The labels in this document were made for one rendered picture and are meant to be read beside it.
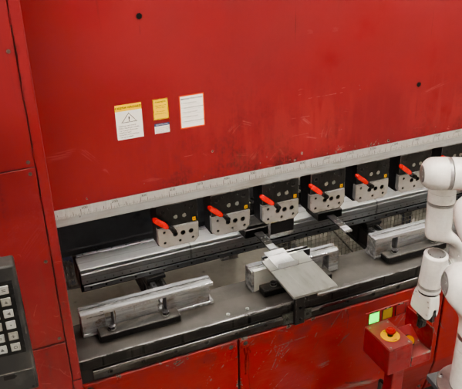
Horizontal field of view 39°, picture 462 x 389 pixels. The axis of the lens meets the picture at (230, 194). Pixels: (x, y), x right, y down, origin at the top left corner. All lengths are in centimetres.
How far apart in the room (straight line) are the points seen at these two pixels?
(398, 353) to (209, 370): 71
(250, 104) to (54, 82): 65
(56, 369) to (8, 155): 74
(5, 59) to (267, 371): 159
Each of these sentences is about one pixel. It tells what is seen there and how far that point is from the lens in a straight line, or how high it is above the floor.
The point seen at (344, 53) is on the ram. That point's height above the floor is 178.
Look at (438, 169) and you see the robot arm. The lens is 205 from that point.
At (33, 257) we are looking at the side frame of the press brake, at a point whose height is 137.
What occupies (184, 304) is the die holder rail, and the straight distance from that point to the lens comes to 251.
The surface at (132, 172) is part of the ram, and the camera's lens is 217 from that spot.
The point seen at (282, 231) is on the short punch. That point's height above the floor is 111.
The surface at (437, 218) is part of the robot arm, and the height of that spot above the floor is 131.
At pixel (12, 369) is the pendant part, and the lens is 170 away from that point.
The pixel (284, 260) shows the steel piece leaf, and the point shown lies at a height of 100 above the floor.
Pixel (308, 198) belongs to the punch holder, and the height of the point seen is 124.
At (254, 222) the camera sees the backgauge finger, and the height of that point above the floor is 103.
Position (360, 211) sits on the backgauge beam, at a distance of 304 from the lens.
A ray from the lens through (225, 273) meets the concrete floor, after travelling 429.
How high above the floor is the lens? 238
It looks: 27 degrees down
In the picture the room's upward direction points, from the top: 2 degrees counter-clockwise
